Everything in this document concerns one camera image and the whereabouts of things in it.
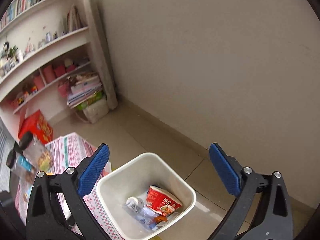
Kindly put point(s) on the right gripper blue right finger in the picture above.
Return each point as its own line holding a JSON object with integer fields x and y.
{"x": 273, "y": 216}

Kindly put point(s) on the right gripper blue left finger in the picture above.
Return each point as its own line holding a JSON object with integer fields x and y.
{"x": 45, "y": 218}

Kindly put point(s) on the clear plastic bottle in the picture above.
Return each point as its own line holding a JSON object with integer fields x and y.
{"x": 138, "y": 210}

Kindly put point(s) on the red instant noodle cup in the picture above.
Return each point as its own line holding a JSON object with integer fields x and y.
{"x": 161, "y": 201}

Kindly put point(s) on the white plastic trash bin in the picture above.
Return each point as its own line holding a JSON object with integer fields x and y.
{"x": 133, "y": 179}

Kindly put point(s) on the jar with nuts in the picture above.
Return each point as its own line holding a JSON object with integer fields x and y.
{"x": 35, "y": 151}

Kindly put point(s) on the jar with blue label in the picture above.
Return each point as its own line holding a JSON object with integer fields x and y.
{"x": 21, "y": 167}

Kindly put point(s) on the red gift box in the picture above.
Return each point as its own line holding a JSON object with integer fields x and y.
{"x": 38, "y": 125}

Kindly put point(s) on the orange peel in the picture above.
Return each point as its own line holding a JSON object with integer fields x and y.
{"x": 160, "y": 219}

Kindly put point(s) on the white woven bag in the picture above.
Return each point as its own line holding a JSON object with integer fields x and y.
{"x": 96, "y": 111}

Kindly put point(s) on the pink basket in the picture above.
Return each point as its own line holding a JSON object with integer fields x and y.
{"x": 63, "y": 89}

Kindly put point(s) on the stack of books and papers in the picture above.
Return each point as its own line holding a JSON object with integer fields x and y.
{"x": 84, "y": 89}

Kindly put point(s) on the pink pen holder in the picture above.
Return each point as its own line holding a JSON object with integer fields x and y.
{"x": 38, "y": 81}

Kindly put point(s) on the pink storage bin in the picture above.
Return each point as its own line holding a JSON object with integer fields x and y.
{"x": 49, "y": 74}

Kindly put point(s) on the beige curtain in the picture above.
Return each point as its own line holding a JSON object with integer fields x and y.
{"x": 98, "y": 48}

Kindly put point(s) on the small potted plant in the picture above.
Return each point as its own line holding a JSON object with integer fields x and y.
{"x": 12, "y": 54}

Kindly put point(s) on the white bookshelf unit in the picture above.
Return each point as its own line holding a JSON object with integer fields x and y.
{"x": 43, "y": 29}

